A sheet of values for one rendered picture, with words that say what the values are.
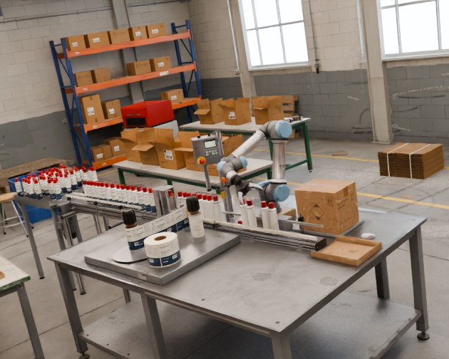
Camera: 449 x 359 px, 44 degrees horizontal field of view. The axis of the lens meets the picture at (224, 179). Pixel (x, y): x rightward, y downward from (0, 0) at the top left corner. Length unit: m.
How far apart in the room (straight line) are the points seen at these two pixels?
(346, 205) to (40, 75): 8.49
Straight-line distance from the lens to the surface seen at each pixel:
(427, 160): 7.39
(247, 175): 5.60
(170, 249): 3.32
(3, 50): 11.05
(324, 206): 3.46
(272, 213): 3.47
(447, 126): 8.88
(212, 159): 3.84
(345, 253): 3.27
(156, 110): 9.21
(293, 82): 10.66
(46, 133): 11.25
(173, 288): 3.16
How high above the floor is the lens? 2.14
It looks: 15 degrees down
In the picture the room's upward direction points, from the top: 10 degrees counter-clockwise
